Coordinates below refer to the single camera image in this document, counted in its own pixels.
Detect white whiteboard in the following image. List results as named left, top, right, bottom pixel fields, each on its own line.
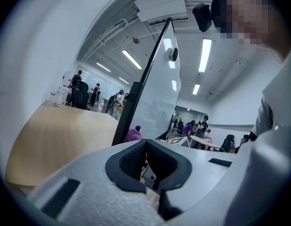
left=111, top=17, right=182, bottom=147

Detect person's grey shirt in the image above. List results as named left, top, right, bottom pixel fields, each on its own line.
left=250, top=45, right=291, bottom=141

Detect round beige table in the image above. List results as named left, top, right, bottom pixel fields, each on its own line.
left=189, top=135, right=222, bottom=150

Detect white canister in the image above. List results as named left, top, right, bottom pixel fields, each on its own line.
left=53, top=88, right=65, bottom=107

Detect black whiteboard eraser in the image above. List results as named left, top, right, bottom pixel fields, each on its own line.
left=165, top=47, right=179, bottom=62

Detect white air conditioner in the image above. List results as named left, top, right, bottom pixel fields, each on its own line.
left=133, top=0, right=189, bottom=23

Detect black head-mounted camera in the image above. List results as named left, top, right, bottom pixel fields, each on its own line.
left=192, top=3, right=213, bottom=32

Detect purple cloth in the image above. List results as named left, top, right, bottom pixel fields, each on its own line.
left=123, top=125, right=143, bottom=143

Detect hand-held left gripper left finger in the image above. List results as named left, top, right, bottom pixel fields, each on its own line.
left=27, top=139, right=165, bottom=226

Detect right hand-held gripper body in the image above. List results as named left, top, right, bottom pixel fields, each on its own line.
left=165, top=137, right=192, bottom=148

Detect black office chair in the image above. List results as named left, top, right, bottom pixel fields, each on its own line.
left=71, top=81, right=89, bottom=110
left=219, top=134, right=235, bottom=153

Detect person's head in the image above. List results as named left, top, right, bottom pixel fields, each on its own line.
left=210, top=0, right=291, bottom=61

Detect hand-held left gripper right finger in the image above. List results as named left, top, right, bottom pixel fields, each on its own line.
left=146, top=139, right=237, bottom=221

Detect light wooden desk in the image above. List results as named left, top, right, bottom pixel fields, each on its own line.
left=5, top=100, right=121, bottom=189

